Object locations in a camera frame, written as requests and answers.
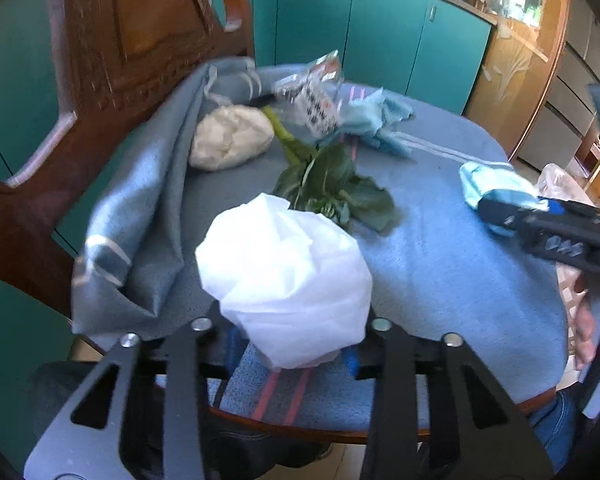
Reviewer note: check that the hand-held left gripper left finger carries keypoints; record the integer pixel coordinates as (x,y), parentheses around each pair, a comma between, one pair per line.
(185,385)

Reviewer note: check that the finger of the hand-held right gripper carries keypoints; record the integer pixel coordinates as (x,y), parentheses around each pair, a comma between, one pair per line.
(560,245)
(555,206)

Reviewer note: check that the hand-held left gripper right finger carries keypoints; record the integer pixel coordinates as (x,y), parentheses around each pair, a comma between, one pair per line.
(351,362)

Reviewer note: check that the clear plastic liner bag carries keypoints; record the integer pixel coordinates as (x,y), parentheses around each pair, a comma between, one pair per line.
(555,180)

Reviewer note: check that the white plastic wastebasket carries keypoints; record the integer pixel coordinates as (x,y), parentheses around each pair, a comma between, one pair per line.
(570,285)

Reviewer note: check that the light blue face mask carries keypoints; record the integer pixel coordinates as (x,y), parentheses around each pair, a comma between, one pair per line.
(490,182)

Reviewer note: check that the large white tissue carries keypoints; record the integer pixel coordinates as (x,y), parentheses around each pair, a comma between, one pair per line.
(285,270)

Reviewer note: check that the green leaf vegetable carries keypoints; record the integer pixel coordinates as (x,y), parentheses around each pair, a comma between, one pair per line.
(330,175)

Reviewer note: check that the light blue cloth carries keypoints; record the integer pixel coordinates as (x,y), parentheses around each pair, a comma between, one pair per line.
(375,125)

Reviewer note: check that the small paper ball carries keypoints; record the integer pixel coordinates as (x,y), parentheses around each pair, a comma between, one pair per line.
(230,137)

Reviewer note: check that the clear printed plastic wrapper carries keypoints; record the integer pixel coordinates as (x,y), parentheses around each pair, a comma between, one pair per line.
(310,95)

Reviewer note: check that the person's right hand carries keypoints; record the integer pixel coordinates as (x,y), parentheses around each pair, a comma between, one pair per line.
(586,332)

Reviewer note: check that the grey refrigerator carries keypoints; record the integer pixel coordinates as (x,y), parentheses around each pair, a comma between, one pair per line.
(565,90)

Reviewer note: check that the blue striped towel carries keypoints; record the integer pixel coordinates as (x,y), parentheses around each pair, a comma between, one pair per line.
(430,270)

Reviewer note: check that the person's knee in jeans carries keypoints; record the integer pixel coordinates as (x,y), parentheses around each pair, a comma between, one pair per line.
(555,425)

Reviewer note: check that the teal base cabinet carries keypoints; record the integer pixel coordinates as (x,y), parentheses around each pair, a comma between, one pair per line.
(390,35)

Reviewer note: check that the carved wooden chair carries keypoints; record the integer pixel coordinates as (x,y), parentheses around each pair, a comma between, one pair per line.
(145,35)

